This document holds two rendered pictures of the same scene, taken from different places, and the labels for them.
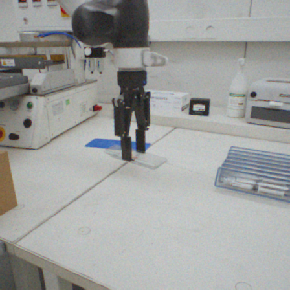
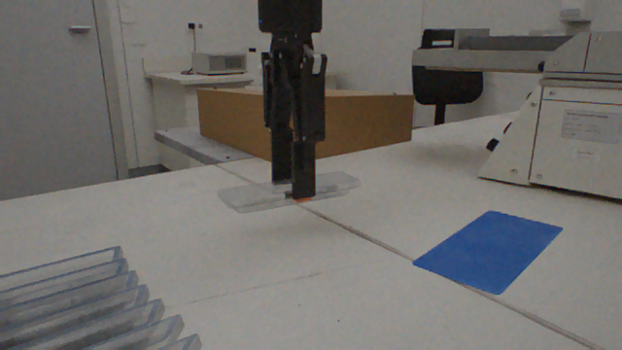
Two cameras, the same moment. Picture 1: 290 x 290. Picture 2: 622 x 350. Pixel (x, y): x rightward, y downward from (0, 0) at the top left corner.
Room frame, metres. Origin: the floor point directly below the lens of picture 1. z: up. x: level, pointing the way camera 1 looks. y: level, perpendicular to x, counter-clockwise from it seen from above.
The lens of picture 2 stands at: (0.99, -0.48, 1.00)
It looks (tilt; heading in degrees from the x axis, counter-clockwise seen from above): 17 degrees down; 116
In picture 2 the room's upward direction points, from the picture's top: straight up
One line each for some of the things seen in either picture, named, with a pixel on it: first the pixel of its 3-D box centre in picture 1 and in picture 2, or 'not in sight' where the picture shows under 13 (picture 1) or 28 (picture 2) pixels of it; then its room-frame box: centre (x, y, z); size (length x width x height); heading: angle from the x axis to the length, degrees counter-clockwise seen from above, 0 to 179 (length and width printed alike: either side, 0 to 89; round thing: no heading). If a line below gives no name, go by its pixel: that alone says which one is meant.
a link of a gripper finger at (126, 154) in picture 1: (126, 147); (282, 159); (0.69, 0.05, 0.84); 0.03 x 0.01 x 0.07; 54
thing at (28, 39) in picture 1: (39, 48); not in sight; (1.25, 0.44, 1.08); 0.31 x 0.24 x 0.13; 75
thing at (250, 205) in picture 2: (134, 157); (292, 192); (0.72, 0.03, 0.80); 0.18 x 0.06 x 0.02; 54
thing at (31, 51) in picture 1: (33, 52); not in sight; (1.22, 0.46, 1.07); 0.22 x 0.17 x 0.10; 75
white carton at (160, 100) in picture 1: (164, 100); not in sight; (1.40, -0.10, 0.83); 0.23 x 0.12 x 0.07; 64
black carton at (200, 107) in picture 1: (199, 106); not in sight; (1.26, -0.26, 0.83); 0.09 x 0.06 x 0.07; 73
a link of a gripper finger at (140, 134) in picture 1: (140, 141); (303, 170); (0.74, 0.01, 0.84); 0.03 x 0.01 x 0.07; 54
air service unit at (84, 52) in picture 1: (94, 56); not in sight; (1.29, 0.22, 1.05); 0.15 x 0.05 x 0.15; 75
